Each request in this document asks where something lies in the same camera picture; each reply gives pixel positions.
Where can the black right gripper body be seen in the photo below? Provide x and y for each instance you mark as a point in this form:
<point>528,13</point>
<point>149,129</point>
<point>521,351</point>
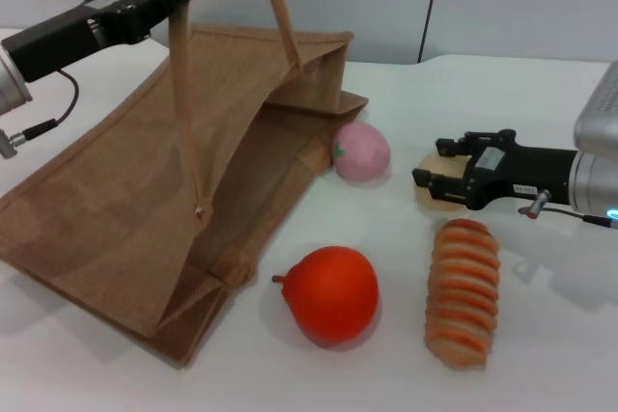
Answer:
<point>521,171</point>

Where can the orange red pear toy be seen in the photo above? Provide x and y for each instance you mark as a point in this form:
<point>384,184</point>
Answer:
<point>333,296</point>

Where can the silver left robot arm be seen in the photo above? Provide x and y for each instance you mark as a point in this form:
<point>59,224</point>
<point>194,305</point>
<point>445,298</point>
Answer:
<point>12,86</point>

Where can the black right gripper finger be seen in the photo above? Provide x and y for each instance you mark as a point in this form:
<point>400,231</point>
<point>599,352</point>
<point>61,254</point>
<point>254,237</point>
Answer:
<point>463,144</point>
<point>441,186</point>

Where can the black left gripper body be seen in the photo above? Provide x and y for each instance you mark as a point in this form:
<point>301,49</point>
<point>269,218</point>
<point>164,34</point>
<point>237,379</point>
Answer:
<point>72,35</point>

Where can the beige round egg yolk pastry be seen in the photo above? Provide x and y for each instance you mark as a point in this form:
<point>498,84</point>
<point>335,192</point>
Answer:
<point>441,166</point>

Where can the brown jute handbag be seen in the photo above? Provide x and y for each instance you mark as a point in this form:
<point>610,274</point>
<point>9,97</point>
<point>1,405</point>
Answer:
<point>120,190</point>

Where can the striped long bread loaf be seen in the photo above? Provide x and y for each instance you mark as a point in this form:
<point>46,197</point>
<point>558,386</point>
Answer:
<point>462,293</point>

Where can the pink peach bun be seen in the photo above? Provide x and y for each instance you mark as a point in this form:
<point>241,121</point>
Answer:
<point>362,154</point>

